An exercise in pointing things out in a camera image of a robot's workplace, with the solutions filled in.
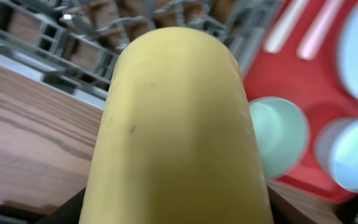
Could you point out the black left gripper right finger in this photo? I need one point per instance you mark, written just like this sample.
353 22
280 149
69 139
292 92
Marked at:
301 208

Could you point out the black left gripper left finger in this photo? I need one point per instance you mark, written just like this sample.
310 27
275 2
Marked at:
68 213

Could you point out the small light blue bowl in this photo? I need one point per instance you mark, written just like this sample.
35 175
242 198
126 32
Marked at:
336 150

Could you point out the yellow plastic cup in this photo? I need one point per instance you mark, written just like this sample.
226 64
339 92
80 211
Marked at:
176 142

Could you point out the white plastic fork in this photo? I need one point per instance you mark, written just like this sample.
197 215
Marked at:
315 35

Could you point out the black waste tray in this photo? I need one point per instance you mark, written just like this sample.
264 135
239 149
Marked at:
348 211

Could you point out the grey dishwasher rack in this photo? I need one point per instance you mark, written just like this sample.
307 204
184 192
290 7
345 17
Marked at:
73 46

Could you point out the green bowl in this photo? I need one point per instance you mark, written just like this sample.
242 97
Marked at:
282 132

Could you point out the red plastic tray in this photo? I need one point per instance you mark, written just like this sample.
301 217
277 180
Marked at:
315 88

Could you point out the white plastic spoon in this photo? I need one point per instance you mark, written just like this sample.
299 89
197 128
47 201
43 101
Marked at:
284 26

